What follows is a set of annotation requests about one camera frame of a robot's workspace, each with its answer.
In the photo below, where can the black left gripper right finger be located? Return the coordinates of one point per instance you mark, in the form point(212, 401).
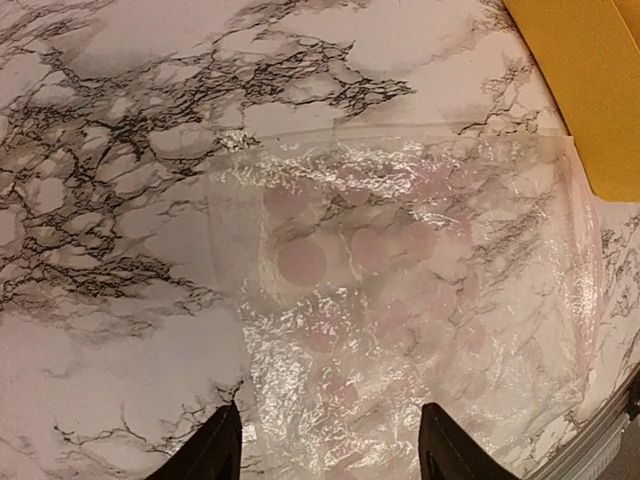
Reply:
point(446, 451)

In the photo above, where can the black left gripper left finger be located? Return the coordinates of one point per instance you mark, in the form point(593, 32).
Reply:
point(214, 451)

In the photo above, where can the clear zip top bag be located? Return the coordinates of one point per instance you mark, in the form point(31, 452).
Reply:
point(377, 272)

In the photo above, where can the yellow plastic basket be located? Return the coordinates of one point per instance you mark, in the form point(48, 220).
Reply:
point(588, 52)

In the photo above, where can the front aluminium rail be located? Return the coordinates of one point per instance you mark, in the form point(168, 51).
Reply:
point(588, 454)

